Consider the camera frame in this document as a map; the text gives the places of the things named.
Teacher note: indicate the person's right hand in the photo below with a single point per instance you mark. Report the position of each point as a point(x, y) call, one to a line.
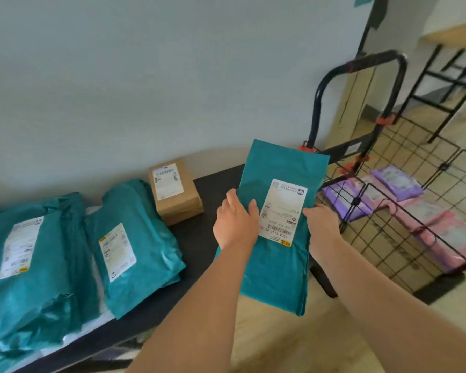
point(324, 229)

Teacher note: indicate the person's left hand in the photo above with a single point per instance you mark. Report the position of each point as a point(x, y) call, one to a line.
point(235, 225)

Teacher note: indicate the purple mailer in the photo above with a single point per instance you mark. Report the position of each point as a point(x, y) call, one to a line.
point(345, 201)
point(400, 182)

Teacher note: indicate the small brown cardboard box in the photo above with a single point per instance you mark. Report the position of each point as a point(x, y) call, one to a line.
point(182, 205)

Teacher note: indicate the long cosmetics organiser box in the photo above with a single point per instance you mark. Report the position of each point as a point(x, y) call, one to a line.
point(388, 244)

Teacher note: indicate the teal package long label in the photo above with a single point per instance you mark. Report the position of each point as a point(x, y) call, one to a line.
point(279, 163)

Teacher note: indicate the teal package short label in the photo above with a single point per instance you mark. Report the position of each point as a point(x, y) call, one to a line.
point(155, 244)

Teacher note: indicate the white mailer bag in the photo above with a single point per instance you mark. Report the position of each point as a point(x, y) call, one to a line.
point(89, 326)

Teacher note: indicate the teal package yellow-corner label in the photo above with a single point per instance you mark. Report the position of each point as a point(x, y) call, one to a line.
point(50, 268)

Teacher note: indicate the person's right forearm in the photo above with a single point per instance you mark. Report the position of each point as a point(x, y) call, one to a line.
point(400, 314)

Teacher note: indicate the person's left forearm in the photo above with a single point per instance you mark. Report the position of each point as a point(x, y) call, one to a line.
point(186, 318)

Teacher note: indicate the black low metal table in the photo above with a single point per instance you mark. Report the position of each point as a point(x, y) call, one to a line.
point(202, 229)

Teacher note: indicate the beige cabinet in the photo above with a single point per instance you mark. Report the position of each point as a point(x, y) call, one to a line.
point(353, 112)

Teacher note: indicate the dark green draped cloth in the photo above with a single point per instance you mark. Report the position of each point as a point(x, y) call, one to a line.
point(378, 11)

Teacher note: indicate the wooden table black legs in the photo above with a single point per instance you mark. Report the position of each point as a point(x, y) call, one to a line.
point(458, 32)

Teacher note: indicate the dark brown door frame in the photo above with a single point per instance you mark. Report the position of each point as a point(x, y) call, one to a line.
point(363, 42)

